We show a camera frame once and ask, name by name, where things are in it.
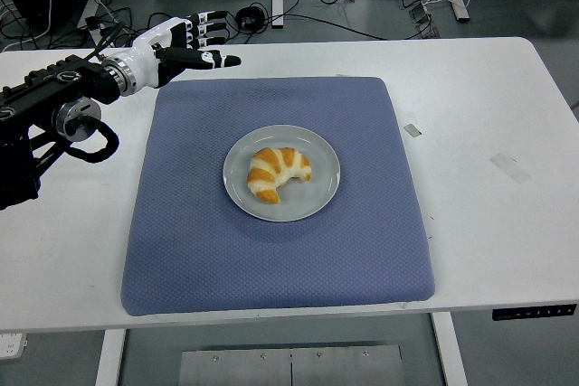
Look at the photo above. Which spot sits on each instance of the black table control panel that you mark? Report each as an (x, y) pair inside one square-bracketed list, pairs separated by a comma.
[(534, 312)]

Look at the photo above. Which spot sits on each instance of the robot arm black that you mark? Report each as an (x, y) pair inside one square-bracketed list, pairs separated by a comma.
[(45, 87)]

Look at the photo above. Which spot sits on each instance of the grey round plate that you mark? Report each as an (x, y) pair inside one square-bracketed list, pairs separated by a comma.
[(316, 191)]

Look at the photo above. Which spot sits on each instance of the small grey tape piece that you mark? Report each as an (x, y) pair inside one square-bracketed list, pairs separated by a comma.
[(412, 130)]

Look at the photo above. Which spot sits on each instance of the large clear tape piece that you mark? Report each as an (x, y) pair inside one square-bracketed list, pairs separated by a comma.
[(510, 167)]

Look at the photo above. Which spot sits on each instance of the croissant bread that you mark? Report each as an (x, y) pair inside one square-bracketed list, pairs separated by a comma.
[(271, 169)]

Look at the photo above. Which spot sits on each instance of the grey metal plate with screws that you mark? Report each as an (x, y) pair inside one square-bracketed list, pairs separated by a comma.
[(289, 365)]

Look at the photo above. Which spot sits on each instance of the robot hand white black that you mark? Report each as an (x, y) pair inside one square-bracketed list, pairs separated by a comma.
[(149, 53)]

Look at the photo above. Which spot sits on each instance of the grey foot pedal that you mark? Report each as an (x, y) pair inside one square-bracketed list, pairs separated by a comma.
[(423, 20)]

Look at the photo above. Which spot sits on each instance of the blue quilted mat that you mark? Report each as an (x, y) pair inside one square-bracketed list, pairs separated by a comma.
[(190, 232)]

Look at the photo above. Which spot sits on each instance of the white table leg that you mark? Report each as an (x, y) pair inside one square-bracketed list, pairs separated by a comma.
[(110, 359), (450, 350)]

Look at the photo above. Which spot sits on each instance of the white power strip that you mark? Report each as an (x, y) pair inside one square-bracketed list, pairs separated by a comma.
[(11, 346)]

